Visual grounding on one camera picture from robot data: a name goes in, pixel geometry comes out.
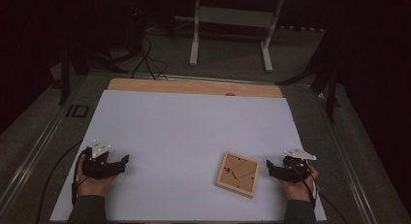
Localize dark device with red light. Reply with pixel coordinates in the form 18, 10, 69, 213
127, 0, 146, 55

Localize aluminium rail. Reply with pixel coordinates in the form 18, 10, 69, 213
314, 91, 379, 224
0, 97, 71, 215
142, 73, 311, 88

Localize wooden picture frame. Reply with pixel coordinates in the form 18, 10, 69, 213
215, 150, 261, 199

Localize white table sheet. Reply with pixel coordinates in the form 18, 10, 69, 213
49, 89, 328, 222

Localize person's left hand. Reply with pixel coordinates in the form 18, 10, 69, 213
76, 154, 119, 198

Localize black metal stand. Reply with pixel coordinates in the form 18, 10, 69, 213
275, 33, 342, 123
57, 44, 129, 106

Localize black floor cables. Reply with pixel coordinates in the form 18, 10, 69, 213
130, 34, 169, 81

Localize long black floor cable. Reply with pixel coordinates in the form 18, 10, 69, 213
34, 140, 83, 224

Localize black rectangular bracket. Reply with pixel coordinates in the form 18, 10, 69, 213
65, 104, 90, 118

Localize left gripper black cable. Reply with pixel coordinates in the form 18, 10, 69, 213
71, 147, 91, 207

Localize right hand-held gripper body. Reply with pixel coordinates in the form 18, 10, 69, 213
280, 147, 318, 183

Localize white metal stand frame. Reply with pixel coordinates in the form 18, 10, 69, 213
188, 0, 285, 73

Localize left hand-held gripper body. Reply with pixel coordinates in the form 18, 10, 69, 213
80, 139, 112, 180

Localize person's right hand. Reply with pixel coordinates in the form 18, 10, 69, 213
277, 162, 320, 203

